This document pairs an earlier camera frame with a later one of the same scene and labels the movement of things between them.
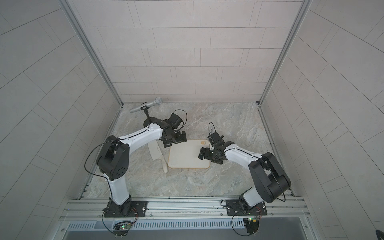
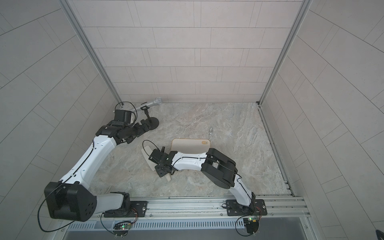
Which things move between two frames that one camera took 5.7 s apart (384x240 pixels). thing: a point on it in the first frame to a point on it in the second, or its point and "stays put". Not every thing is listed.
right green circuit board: (252, 225) stays put
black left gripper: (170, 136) to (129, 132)
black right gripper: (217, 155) to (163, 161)
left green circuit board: (121, 228) stays put
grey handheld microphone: (158, 101) stays put
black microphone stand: (149, 120) stays put
